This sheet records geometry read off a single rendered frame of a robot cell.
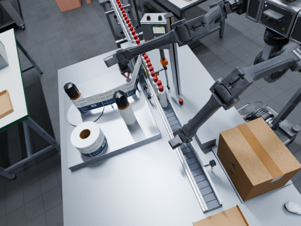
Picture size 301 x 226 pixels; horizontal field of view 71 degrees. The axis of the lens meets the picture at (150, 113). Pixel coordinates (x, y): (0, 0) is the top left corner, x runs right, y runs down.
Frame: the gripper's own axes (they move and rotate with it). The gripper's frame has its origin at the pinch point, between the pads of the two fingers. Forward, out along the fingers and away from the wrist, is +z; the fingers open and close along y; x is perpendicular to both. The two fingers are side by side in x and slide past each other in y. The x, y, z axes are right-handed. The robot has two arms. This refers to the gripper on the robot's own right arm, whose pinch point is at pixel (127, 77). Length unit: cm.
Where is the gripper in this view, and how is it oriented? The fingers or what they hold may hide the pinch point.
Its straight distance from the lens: 141.8
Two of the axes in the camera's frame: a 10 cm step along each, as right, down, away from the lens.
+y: 3.3, 7.2, -6.1
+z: 1.6, 5.9, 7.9
